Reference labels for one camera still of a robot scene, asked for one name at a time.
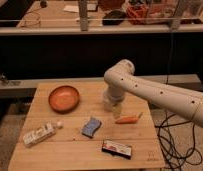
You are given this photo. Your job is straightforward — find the black cables on floor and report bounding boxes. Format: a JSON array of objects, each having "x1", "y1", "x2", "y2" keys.
[{"x1": 154, "y1": 111, "x2": 203, "y2": 171}]

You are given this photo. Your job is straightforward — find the white paper on shelf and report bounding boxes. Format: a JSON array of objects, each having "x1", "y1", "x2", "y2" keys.
[{"x1": 63, "y1": 5, "x2": 79, "y2": 13}]

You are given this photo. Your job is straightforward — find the metal clamp at left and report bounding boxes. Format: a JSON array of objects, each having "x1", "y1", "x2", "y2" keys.
[{"x1": 0, "y1": 73, "x2": 21, "y2": 86}]

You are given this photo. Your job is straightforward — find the white plastic bottle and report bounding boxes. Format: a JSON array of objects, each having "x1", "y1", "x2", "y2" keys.
[{"x1": 23, "y1": 121, "x2": 63, "y2": 147}]

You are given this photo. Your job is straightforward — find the orange crate on shelf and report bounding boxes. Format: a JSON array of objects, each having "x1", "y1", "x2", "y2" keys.
[{"x1": 126, "y1": 5, "x2": 148, "y2": 25}]

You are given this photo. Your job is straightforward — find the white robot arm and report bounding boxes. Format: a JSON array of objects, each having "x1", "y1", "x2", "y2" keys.
[{"x1": 104, "y1": 59, "x2": 203, "y2": 128}]

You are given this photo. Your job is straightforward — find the orange toy carrot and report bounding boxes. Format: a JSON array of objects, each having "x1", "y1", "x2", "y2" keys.
[{"x1": 115, "y1": 114, "x2": 142, "y2": 124}]

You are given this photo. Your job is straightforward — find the black object on shelf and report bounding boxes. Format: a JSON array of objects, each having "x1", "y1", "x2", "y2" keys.
[{"x1": 102, "y1": 10, "x2": 126, "y2": 26}]

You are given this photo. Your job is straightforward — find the orange wooden bowl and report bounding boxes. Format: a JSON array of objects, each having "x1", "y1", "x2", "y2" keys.
[{"x1": 48, "y1": 85, "x2": 80, "y2": 113}]

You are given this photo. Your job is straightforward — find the black and white box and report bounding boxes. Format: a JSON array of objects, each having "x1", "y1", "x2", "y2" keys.
[{"x1": 102, "y1": 140, "x2": 132, "y2": 159}]

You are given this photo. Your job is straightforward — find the metal vertical post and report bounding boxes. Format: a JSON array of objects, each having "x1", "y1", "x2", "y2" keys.
[{"x1": 78, "y1": 0, "x2": 88, "y2": 31}]

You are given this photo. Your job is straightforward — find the blue sponge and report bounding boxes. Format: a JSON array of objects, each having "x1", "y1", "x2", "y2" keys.
[{"x1": 82, "y1": 117, "x2": 102, "y2": 138}]

